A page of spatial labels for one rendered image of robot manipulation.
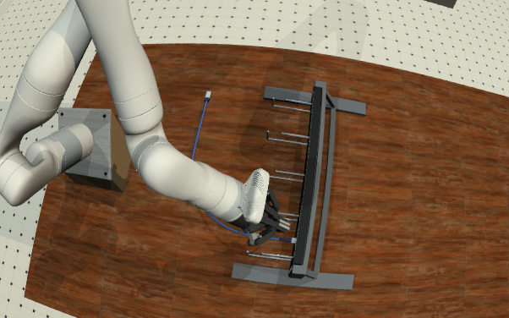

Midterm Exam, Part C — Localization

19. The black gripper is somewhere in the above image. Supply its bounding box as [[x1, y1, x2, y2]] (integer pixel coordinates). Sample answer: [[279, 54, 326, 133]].
[[227, 184, 290, 245]]

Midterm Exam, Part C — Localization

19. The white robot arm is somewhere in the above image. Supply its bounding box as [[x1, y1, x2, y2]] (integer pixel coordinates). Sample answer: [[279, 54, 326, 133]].
[[0, 0, 270, 224]]

